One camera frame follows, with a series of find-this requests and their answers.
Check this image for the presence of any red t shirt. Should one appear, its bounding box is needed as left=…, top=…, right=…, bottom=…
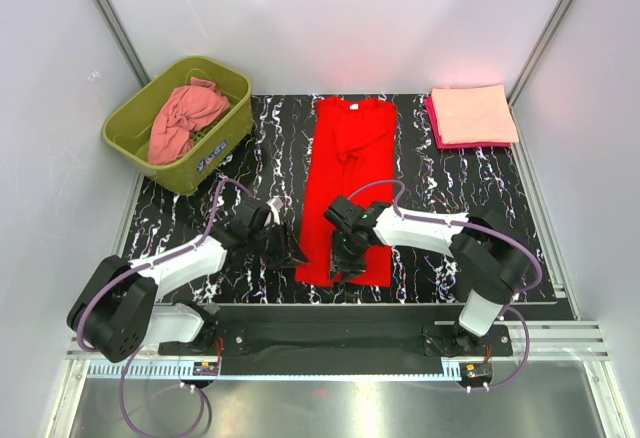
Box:
left=295, top=97, right=397, bottom=287

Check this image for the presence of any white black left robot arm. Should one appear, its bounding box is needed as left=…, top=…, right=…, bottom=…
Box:
left=67, top=198, right=308, bottom=363

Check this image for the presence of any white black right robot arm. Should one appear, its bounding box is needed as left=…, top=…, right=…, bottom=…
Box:
left=324, top=196, right=543, bottom=357

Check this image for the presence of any olive green plastic basket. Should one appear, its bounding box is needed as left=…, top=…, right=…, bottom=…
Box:
left=102, top=56, right=253, bottom=195

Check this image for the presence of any crumpled salmon pink t shirt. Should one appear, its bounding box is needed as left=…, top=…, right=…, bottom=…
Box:
left=147, top=76, right=231, bottom=166

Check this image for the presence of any folded magenta t shirt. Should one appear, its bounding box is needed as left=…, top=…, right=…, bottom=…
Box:
left=425, top=97, right=511, bottom=150

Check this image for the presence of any folded light pink t shirt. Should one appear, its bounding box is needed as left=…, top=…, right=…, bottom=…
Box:
left=430, top=84, right=519, bottom=148

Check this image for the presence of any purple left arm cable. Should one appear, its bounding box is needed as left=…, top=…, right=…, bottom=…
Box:
left=77, top=177, right=261, bottom=437

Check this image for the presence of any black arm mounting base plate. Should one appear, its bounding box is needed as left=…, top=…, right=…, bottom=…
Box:
left=157, top=302, right=514, bottom=377

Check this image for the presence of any aluminium front rail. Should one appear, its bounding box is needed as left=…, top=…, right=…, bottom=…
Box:
left=65, top=320, right=608, bottom=360

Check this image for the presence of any white slotted cable duct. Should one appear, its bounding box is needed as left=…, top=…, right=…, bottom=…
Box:
left=88, top=359, right=462, bottom=382

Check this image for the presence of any left aluminium frame post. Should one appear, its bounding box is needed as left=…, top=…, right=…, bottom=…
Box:
left=93, top=0, right=151, bottom=87

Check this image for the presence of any aluminium frame post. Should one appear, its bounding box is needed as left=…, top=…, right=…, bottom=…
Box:
left=507, top=0, right=601, bottom=104
left=93, top=0, right=151, bottom=87

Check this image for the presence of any right aluminium frame post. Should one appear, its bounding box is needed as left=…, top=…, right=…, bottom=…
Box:
left=507, top=0, right=601, bottom=104

